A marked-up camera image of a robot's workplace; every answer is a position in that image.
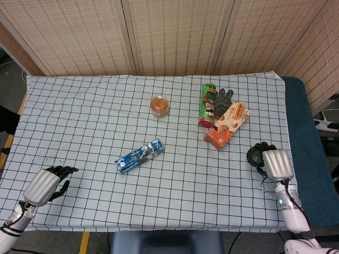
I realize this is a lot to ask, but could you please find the green chips can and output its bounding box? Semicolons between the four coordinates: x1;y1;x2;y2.
198;83;218;129

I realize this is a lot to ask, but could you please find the blue cookie package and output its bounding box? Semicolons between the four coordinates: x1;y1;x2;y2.
114;137;165;175

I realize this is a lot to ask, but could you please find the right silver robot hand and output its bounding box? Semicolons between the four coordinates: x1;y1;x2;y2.
253;142;295;183

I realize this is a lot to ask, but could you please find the black box on floor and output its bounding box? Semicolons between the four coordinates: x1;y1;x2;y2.
325;136;339;157

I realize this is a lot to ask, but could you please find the blue padded table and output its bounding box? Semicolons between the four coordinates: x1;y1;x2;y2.
280;76;339;229

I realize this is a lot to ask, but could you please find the blue chair seat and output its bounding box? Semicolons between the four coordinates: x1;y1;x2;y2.
110;230;225;254

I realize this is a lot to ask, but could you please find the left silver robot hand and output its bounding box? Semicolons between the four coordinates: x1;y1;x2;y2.
22;166;79;207

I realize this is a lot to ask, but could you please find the peanut butter jar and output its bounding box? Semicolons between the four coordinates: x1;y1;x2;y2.
150;96;170;119

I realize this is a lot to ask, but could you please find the black round puck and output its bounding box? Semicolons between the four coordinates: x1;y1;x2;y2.
246;147;264;167

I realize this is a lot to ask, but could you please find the black object beside table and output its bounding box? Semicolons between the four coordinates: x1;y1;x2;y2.
0;105;20;135

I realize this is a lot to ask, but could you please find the checkered white tablecloth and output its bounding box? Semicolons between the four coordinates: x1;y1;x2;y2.
0;70;302;233

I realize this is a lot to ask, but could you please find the bamboo folding screen panel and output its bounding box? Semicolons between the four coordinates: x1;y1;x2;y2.
0;0;133;77
214;0;329;76
123;0;235;77
278;5;339;116

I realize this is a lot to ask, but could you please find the orange biscuit box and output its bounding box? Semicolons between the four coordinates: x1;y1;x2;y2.
203;101;251;150

